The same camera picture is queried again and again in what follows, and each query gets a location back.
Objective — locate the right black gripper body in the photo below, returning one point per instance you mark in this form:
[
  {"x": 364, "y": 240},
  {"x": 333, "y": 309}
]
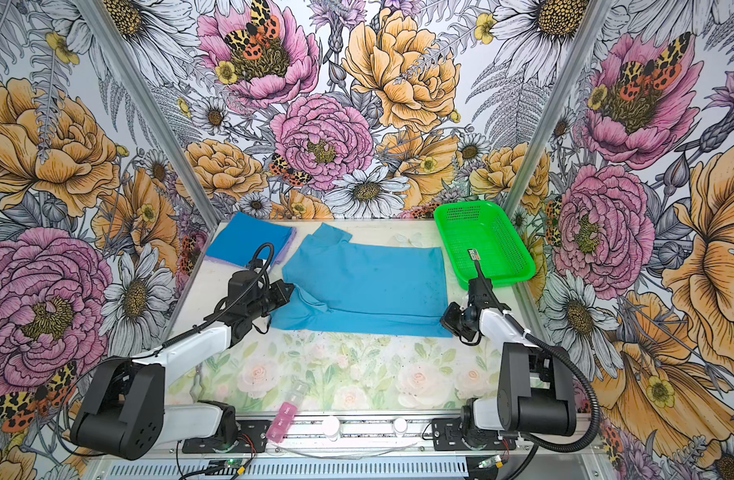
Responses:
[{"x": 456, "y": 320}]

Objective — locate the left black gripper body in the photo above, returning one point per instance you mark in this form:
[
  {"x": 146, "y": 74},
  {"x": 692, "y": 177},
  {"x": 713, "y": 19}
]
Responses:
[{"x": 269, "y": 299}]

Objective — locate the light blue t shirt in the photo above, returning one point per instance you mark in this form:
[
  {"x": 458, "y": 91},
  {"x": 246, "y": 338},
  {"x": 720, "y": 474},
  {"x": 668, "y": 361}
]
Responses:
[{"x": 345, "y": 287}]

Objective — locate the green plastic basket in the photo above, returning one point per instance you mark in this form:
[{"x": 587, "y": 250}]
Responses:
[{"x": 485, "y": 228}]

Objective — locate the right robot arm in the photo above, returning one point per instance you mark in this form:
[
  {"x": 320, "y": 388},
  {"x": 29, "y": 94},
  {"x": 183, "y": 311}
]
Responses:
[{"x": 535, "y": 391}]

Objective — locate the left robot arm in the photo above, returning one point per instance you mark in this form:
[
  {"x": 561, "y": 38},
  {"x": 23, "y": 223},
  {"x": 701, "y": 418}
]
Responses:
[{"x": 124, "y": 413}]

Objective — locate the folded dark blue t shirt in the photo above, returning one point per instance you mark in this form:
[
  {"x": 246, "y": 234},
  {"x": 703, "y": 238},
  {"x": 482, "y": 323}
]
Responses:
[{"x": 243, "y": 235}]

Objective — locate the white bottle cap right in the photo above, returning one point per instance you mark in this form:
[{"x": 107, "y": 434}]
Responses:
[{"x": 400, "y": 426}]

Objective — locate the white bottle cap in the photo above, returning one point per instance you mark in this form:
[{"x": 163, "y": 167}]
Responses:
[
  {"x": 400, "y": 426},
  {"x": 331, "y": 428}
]

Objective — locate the pink clear plastic bottle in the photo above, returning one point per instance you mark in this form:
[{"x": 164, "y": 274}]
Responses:
[{"x": 287, "y": 412}]

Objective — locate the white bottle cap left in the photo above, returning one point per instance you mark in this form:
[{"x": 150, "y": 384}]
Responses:
[{"x": 331, "y": 428}]

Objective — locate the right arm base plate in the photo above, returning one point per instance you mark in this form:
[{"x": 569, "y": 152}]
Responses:
[{"x": 454, "y": 434}]

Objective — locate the aluminium front rail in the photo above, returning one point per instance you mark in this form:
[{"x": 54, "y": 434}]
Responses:
[{"x": 363, "y": 434}]

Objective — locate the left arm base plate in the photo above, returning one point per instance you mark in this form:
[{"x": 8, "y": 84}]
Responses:
[{"x": 249, "y": 436}]

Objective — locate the left aluminium corner post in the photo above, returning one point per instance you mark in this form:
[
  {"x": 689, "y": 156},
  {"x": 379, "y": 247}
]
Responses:
[{"x": 103, "y": 28}]

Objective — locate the aluminium corner post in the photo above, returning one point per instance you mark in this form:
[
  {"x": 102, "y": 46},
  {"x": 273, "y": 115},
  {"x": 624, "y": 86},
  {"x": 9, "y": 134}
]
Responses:
[
  {"x": 103, "y": 28},
  {"x": 580, "y": 51}
]

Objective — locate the right aluminium corner post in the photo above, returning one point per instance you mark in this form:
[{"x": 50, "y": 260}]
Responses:
[{"x": 580, "y": 51}]

